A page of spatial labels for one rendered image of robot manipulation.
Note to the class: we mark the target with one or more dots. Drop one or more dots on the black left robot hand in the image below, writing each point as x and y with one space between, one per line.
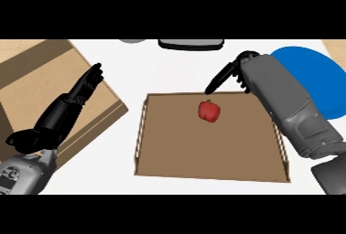
61 115

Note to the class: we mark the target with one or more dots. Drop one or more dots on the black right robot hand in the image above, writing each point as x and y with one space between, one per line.
228 74

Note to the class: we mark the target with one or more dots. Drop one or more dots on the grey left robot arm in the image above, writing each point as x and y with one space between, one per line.
22 175

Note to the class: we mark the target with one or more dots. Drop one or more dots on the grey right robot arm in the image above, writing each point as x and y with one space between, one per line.
288 103

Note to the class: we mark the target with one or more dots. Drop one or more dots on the red bell pepper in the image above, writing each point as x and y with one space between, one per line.
208 111

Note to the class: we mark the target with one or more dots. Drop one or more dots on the blue plate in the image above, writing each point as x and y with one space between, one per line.
318 82

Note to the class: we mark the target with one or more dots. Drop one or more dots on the brown wooden tray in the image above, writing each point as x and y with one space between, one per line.
211 137

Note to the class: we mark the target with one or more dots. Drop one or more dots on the open wooden cabinet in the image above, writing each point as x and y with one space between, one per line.
40 94

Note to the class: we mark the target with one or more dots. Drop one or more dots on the grey and black appliance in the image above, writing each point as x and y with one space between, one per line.
191 44

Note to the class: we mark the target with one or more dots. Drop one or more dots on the grey round object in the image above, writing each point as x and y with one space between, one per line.
132 40

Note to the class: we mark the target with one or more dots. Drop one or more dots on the pale wooden board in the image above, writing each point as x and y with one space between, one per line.
336 48

